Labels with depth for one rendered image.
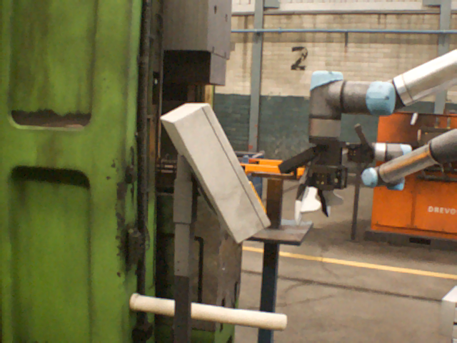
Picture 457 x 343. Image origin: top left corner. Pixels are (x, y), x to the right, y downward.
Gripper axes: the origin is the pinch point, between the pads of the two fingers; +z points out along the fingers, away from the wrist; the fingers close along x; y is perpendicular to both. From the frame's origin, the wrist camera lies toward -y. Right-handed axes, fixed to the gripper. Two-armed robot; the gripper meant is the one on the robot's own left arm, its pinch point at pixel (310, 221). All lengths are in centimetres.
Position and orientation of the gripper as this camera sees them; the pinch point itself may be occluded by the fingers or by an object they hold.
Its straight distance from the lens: 127.6
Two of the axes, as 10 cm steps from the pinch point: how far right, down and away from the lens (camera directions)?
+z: -0.4, 9.9, 1.2
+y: 7.8, 1.1, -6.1
